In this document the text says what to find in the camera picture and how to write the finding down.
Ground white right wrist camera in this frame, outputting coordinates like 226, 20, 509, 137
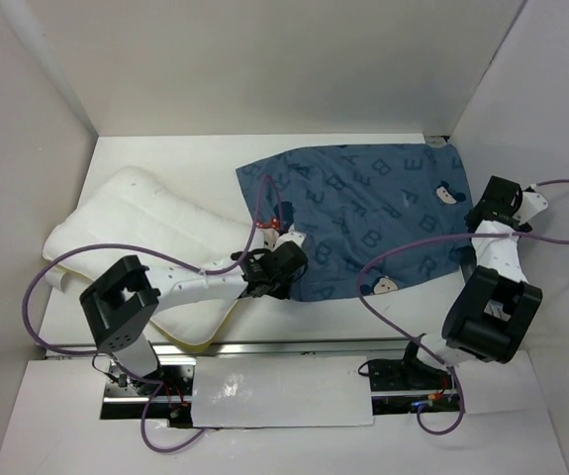
517, 184, 548, 224

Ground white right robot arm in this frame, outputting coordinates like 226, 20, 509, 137
399, 176, 547, 389

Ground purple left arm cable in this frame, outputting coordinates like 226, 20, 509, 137
22, 173, 285, 355

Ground white pillow with yellow edge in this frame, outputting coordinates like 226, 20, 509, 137
41, 165, 260, 355

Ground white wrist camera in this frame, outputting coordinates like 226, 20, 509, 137
273, 231, 306, 249
517, 184, 548, 224

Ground blue cartoon print pillowcase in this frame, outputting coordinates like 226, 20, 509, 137
236, 144, 473, 302

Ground aluminium frame rail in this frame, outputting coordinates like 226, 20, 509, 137
425, 136, 449, 147

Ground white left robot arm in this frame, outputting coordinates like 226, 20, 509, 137
79, 241, 309, 395

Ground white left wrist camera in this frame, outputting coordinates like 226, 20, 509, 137
273, 231, 306, 249

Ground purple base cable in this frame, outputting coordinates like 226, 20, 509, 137
140, 378, 216, 454

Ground white cover sheet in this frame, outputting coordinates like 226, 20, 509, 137
191, 355, 374, 428

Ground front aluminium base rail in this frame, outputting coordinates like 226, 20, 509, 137
46, 337, 468, 422

